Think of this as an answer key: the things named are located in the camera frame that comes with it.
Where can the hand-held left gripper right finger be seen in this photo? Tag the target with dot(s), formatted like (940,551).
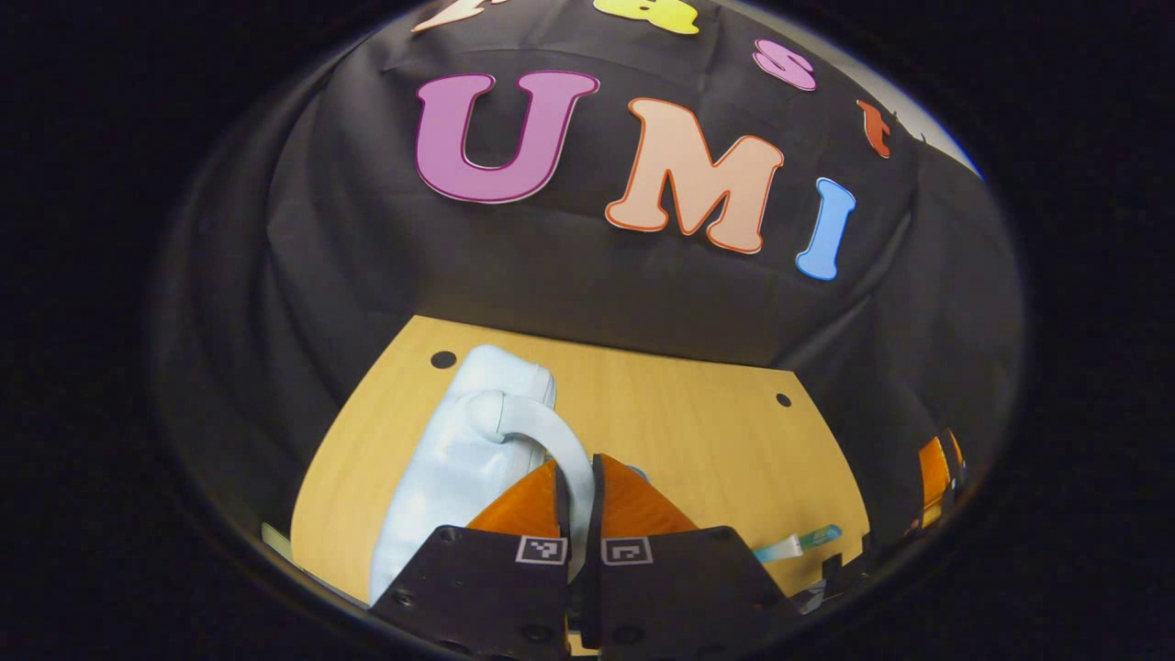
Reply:
(679,588)

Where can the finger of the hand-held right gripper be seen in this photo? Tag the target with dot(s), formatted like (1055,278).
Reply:
(936,477)

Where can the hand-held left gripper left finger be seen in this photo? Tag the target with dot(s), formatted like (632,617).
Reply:
(477,588)

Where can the light blue suitcase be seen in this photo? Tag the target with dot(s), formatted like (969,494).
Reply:
(459,477)

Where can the white tube with teal cap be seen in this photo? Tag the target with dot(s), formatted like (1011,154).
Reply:
(789,547)

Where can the pale green box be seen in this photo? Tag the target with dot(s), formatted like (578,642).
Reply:
(275,542)

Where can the black backdrop cloth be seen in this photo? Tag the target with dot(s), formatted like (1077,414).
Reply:
(321,229)

